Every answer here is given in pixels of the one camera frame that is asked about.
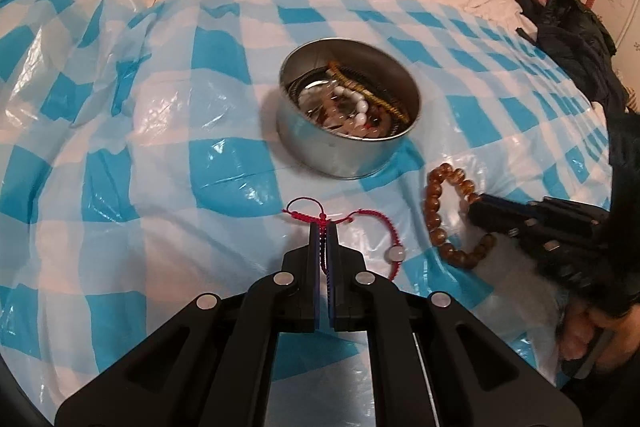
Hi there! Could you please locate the brown amber bead bracelet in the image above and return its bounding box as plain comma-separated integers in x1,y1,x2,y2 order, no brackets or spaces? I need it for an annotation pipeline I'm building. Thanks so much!
422,161,498,272

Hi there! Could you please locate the red string bracelet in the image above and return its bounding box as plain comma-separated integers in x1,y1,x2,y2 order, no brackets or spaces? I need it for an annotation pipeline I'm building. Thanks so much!
282,197,405,282

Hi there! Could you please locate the jewelry pile in tin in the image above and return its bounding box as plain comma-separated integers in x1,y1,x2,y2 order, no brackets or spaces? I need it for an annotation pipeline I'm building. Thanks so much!
285,61,411,140

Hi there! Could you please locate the person's hand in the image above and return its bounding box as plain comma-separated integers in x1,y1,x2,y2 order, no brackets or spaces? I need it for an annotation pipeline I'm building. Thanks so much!
559,298,640,371

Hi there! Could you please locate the black clothing pile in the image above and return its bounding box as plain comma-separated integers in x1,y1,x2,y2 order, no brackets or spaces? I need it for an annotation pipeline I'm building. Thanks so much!
516,0,639,170

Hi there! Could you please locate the blue white checkered plastic sheet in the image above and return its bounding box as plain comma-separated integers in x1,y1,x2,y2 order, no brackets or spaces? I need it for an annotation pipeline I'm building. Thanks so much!
1,0,611,418

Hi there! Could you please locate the round silver metal tin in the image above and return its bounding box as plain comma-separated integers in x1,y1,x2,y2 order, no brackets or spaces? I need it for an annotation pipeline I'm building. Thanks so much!
276,38,421,179

